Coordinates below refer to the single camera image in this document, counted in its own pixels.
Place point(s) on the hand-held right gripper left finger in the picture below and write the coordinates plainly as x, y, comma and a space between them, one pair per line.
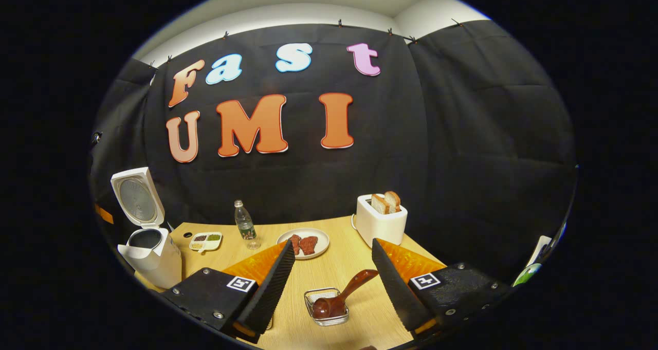
267, 288

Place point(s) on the toast bread slice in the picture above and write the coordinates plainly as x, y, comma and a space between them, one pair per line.
393, 201
379, 204

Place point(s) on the white rice cooker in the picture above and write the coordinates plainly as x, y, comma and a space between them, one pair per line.
159, 262

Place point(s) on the white toaster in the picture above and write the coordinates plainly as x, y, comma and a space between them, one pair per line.
383, 229

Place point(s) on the white divided bean dish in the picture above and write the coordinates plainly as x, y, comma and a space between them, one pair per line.
205, 242

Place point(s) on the round white plate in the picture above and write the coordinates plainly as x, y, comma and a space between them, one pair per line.
320, 237

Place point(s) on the clear plastic water bottle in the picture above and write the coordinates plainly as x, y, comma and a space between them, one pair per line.
247, 229

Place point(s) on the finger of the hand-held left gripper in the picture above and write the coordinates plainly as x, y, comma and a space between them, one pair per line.
104, 214

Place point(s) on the red meat slice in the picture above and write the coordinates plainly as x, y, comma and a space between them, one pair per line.
295, 242
308, 245

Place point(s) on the white and green object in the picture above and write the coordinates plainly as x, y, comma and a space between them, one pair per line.
537, 252

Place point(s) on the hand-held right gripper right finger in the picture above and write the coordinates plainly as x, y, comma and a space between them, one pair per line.
401, 288

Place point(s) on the brown wooden spoon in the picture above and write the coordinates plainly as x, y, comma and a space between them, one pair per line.
329, 306

